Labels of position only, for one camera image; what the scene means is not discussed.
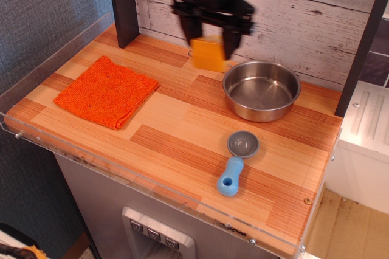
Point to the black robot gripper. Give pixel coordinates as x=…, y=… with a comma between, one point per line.
x=234, y=16

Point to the orange cheese wedge toy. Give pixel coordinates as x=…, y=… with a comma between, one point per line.
x=207, y=53

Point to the blue grey toy spoon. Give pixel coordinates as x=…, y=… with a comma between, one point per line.
x=241, y=145

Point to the grey toy fridge cabinet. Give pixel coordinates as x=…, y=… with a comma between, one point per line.
x=100, y=200

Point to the stainless steel pan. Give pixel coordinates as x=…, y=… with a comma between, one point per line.
x=260, y=91

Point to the orange knitted cloth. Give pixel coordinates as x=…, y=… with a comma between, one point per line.
x=106, y=93

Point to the white cabinet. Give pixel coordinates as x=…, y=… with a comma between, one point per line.
x=358, y=169

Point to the clear acrylic table guard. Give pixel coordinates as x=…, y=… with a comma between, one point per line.
x=174, y=147

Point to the silver dispenser panel with buttons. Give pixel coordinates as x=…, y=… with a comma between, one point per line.
x=150, y=238

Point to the black orange object bottom left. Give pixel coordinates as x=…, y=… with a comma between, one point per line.
x=22, y=253

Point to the dark left frame post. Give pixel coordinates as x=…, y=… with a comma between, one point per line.
x=126, y=22

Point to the dark frame post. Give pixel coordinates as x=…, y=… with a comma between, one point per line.
x=126, y=22
x=366, y=41

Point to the dark right frame post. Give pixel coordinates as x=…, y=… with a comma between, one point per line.
x=366, y=41

